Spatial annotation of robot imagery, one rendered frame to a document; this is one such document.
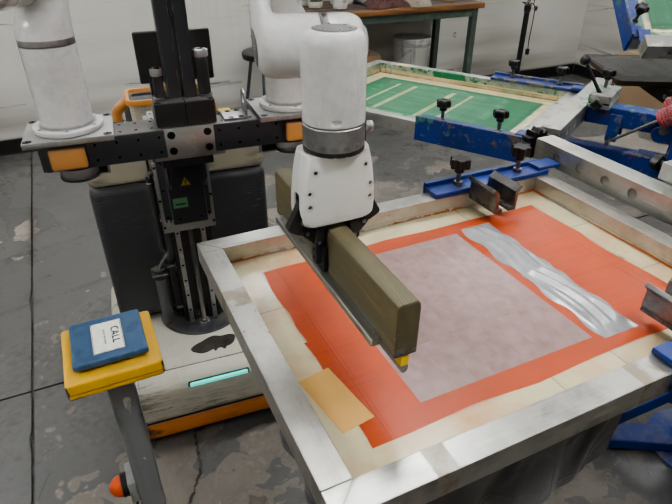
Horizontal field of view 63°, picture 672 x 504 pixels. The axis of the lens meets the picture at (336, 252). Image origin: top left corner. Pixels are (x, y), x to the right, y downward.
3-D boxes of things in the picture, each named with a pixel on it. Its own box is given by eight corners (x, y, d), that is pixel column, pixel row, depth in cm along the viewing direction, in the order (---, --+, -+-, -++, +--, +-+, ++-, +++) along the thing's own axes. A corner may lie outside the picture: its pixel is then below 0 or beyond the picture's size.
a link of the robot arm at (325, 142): (358, 105, 70) (357, 126, 71) (292, 115, 67) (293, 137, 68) (387, 123, 64) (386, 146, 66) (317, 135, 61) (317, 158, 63)
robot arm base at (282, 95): (250, 95, 125) (244, 22, 117) (303, 89, 129) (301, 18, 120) (267, 115, 113) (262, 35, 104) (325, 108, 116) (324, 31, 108)
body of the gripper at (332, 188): (357, 120, 71) (355, 198, 77) (282, 132, 67) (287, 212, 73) (386, 139, 65) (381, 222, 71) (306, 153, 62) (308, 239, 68)
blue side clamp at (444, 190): (433, 221, 115) (437, 191, 112) (420, 211, 119) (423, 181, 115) (543, 194, 126) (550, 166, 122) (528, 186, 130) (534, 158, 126)
